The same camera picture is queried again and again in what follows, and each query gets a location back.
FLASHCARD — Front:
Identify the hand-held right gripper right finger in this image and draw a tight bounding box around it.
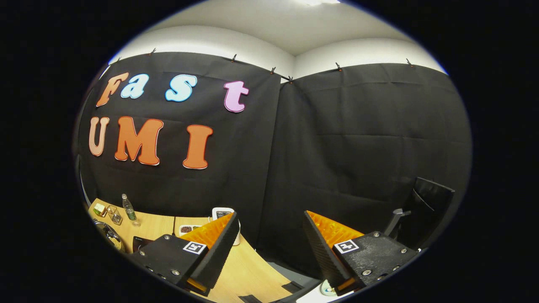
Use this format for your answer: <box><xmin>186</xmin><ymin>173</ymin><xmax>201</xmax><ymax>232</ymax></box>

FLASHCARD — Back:
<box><xmin>303</xmin><ymin>210</ymin><xmax>420</xmax><ymax>295</ymax></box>

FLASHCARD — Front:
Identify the clear plastic bottle green label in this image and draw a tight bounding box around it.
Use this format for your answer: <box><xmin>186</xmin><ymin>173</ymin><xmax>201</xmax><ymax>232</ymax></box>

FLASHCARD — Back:
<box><xmin>122</xmin><ymin>194</ymin><xmax>138</xmax><ymax>228</ymax></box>

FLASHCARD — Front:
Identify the white toaster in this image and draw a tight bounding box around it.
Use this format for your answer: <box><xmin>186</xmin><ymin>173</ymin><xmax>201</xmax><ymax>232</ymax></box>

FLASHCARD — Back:
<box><xmin>212</xmin><ymin>207</ymin><xmax>241</xmax><ymax>246</ymax></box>

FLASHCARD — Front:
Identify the black office chair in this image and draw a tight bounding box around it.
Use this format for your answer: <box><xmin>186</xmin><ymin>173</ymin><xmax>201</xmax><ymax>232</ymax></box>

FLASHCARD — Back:
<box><xmin>385</xmin><ymin>177</ymin><xmax>456</xmax><ymax>250</ymax></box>

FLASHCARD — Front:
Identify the stainless steel pot black handle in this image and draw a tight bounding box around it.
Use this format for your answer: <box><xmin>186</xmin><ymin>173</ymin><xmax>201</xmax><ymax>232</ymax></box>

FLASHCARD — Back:
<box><xmin>93</xmin><ymin>219</ymin><xmax>125</xmax><ymax>252</ymax></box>

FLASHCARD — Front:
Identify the black induction cooktop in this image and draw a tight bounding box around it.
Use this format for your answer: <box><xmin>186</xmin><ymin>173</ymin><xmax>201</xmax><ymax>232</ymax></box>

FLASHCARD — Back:
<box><xmin>132</xmin><ymin>236</ymin><xmax>155</xmax><ymax>253</ymax></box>

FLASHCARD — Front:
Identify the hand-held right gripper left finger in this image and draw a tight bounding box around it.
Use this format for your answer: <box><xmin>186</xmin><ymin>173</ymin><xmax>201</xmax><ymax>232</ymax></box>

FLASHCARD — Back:
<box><xmin>130</xmin><ymin>212</ymin><xmax>240</xmax><ymax>297</ymax></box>

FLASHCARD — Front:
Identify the row of black cloth clips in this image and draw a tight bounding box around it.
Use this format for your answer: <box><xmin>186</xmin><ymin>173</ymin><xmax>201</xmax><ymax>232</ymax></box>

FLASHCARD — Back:
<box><xmin>116</xmin><ymin>48</ymin><xmax>413</xmax><ymax>83</ymax></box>

